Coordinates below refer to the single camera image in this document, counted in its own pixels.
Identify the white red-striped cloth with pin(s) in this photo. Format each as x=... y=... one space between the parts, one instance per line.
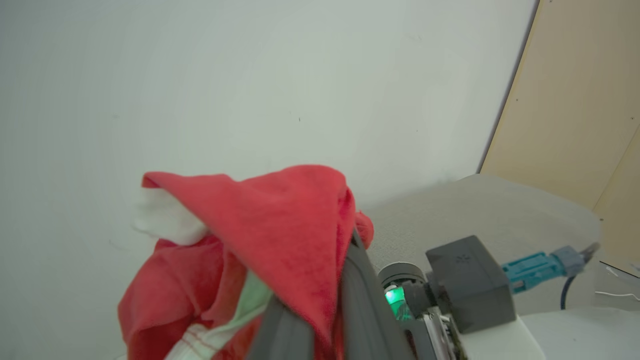
x=167 y=220

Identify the red fleece garment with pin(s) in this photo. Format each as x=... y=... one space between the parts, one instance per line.
x=290 y=225

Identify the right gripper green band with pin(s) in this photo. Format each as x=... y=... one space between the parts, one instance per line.
x=400 y=285

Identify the beige wooden panel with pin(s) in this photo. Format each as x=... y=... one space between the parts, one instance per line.
x=575 y=100

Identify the grey fabric sofa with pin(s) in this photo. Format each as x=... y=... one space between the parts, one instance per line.
x=480 y=215

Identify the dark grey wrist camera box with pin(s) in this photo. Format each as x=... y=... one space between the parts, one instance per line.
x=472 y=282

